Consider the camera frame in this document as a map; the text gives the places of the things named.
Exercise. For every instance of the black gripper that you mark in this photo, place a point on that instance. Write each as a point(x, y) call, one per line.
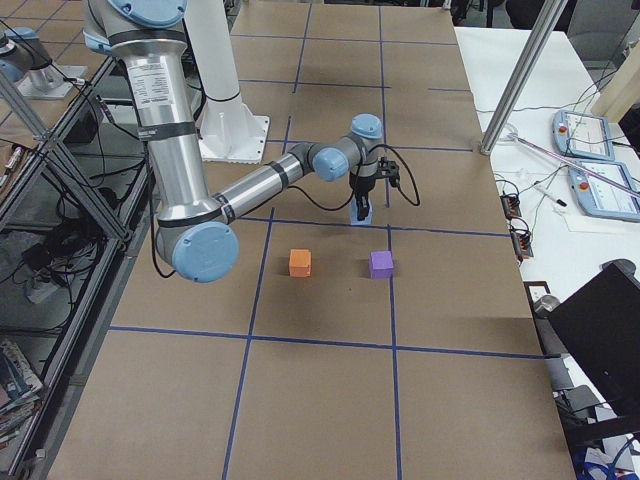
point(361, 186)

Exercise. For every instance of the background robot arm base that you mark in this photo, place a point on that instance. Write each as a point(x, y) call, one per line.
point(25, 60)

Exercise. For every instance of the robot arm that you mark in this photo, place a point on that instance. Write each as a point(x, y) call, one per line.
point(200, 199)

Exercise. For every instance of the purple foam block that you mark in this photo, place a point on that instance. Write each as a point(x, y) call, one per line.
point(381, 264)

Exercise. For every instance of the orange foam block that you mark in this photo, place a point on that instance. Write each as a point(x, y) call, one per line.
point(300, 263)

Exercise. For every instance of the upper power adapter box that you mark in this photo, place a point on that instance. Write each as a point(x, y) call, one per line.
point(511, 205)

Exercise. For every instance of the power adapter box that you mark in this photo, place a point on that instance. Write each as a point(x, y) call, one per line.
point(511, 205)
point(522, 244)

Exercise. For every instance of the lower power adapter box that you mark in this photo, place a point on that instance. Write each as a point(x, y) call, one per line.
point(522, 244)

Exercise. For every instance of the black marker pen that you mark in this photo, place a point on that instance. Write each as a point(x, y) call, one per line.
point(548, 194)

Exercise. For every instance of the metal cup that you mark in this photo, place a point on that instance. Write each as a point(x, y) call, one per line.
point(545, 305)

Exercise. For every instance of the upper teach pendant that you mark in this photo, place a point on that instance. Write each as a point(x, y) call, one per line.
point(582, 135)

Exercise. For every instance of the teach pendant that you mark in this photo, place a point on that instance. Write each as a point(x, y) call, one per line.
point(582, 135)
point(604, 189)

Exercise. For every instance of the lower teach pendant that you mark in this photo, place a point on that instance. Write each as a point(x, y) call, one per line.
point(604, 189)

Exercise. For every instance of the black monitor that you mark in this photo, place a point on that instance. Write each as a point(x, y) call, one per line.
point(599, 327)

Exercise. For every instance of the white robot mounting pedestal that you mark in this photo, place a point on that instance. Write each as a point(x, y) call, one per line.
point(229, 131)

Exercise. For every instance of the aluminium frame post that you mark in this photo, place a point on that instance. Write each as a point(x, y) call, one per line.
point(543, 27)

